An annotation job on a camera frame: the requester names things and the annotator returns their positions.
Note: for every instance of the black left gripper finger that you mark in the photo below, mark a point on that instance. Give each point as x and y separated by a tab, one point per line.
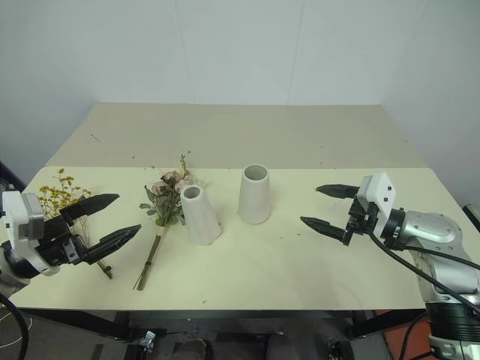
112	240
92	204

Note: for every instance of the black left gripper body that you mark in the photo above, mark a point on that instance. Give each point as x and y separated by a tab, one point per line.
56	243

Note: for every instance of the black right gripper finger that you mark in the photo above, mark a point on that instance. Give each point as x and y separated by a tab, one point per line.
326	228
339	191

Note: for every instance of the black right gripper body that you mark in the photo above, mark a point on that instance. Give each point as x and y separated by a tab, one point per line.
360	219

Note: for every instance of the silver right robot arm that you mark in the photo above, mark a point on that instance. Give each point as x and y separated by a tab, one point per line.
435	240

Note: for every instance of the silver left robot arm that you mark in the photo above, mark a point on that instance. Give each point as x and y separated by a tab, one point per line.
11	272

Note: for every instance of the tall white ceramic vase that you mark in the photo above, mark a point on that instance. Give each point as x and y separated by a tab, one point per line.
254	198

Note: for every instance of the slanted white ceramic vase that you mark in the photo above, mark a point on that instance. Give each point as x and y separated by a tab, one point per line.
198	219

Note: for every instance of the yellow dried flower bouquet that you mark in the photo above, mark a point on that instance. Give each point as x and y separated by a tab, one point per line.
60	195

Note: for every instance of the small twig piece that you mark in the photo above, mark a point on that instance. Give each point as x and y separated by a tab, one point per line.
96	138

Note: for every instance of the pink flower bouquet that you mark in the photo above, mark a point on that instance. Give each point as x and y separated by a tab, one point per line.
168	195

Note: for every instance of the metal table clamp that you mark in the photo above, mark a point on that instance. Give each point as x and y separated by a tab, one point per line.
149	338

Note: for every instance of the red floor mat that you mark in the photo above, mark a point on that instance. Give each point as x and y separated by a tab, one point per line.
397	337

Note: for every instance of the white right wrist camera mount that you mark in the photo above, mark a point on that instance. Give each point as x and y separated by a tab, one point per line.
380	195

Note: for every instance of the black table frame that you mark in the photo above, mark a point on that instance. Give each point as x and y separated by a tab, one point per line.
187	317

